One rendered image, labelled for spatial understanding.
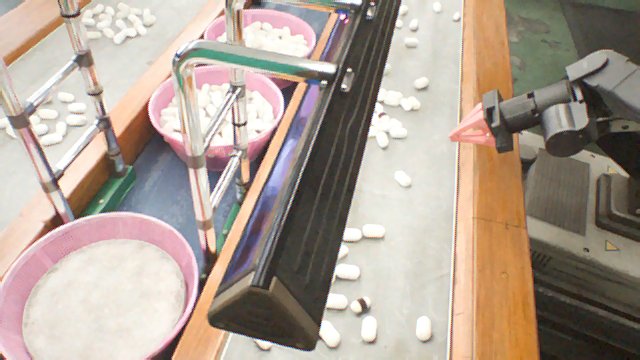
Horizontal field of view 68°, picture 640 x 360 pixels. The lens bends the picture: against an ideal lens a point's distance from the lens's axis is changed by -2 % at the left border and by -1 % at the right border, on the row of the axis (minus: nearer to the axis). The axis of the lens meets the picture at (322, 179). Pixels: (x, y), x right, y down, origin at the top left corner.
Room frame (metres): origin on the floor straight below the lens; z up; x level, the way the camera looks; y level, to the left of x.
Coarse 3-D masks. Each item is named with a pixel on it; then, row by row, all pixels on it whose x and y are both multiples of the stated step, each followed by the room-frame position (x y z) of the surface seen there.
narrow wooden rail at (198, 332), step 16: (336, 16) 1.19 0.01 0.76; (320, 48) 1.02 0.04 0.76; (288, 112) 0.76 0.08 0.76; (272, 144) 0.66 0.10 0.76; (272, 160) 0.62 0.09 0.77; (256, 176) 0.58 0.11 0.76; (256, 192) 0.54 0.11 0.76; (240, 208) 0.50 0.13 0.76; (240, 224) 0.47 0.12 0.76; (224, 256) 0.41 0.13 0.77; (208, 288) 0.35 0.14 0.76; (208, 304) 0.32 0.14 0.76; (192, 320) 0.30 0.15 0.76; (192, 336) 0.28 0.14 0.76; (208, 336) 0.28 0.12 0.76; (224, 336) 0.28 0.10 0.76; (176, 352) 0.25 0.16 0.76; (192, 352) 0.26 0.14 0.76; (208, 352) 0.26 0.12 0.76
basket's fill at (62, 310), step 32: (96, 256) 0.40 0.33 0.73; (128, 256) 0.41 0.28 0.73; (160, 256) 0.42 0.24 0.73; (64, 288) 0.34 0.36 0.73; (96, 288) 0.34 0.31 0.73; (128, 288) 0.35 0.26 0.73; (160, 288) 0.36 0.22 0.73; (32, 320) 0.29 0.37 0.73; (64, 320) 0.29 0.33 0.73; (96, 320) 0.30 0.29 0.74; (128, 320) 0.30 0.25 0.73; (160, 320) 0.31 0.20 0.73; (32, 352) 0.24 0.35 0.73; (64, 352) 0.25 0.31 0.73; (96, 352) 0.25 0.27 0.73; (128, 352) 0.26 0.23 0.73
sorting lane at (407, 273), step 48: (432, 0) 1.41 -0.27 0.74; (432, 48) 1.13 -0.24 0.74; (432, 96) 0.92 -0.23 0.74; (432, 144) 0.75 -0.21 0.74; (384, 192) 0.60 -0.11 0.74; (432, 192) 0.61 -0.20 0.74; (384, 240) 0.49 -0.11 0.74; (432, 240) 0.50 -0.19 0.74; (336, 288) 0.39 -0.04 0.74; (384, 288) 0.40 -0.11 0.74; (432, 288) 0.41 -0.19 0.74; (240, 336) 0.30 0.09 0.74; (384, 336) 0.32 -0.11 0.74; (432, 336) 0.33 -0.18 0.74
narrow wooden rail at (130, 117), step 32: (224, 0) 1.21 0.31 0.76; (192, 32) 1.03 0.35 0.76; (160, 64) 0.88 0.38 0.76; (128, 96) 0.76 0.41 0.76; (128, 128) 0.67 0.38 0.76; (96, 160) 0.57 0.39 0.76; (128, 160) 0.65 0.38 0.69; (64, 192) 0.49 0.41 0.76; (96, 192) 0.54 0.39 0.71; (32, 224) 0.42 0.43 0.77; (0, 256) 0.36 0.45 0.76
